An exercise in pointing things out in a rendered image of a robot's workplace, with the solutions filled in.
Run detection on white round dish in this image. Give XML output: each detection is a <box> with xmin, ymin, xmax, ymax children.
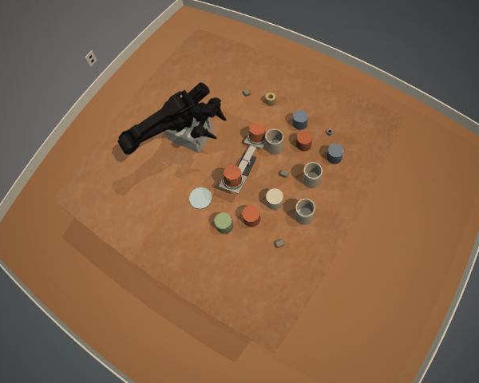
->
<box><xmin>189</xmin><ymin>187</ymin><xmax>212</xmax><ymax>209</ymax></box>

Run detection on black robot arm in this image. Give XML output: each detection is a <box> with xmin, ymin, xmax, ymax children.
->
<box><xmin>117</xmin><ymin>83</ymin><xmax>219</xmax><ymax>155</ymax></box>

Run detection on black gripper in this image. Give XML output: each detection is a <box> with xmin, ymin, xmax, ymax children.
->
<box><xmin>188</xmin><ymin>97</ymin><xmax>226</xmax><ymax>139</ymax></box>

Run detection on white balance beam with square end pans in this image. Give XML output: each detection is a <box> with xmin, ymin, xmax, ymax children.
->
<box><xmin>219</xmin><ymin>134</ymin><xmax>266</xmax><ymax>194</ymax></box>

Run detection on reddish-brown cylinder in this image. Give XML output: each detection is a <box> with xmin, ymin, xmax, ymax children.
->
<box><xmin>296</xmin><ymin>131</ymin><xmax>312</xmax><ymax>151</ymax></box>
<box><xmin>224</xmin><ymin>165</ymin><xmax>241</xmax><ymax>188</ymax></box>
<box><xmin>249</xmin><ymin>123</ymin><xmax>265</xmax><ymax>143</ymax></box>
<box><xmin>242</xmin><ymin>206</ymin><xmax>260</xmax><ymax>227</ymax></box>

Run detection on olive green cylinder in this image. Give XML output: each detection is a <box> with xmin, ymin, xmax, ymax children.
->
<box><xmin>214</xmin><ymin>213</ymin><xmax>233</xmax><ymax>235</ymax></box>

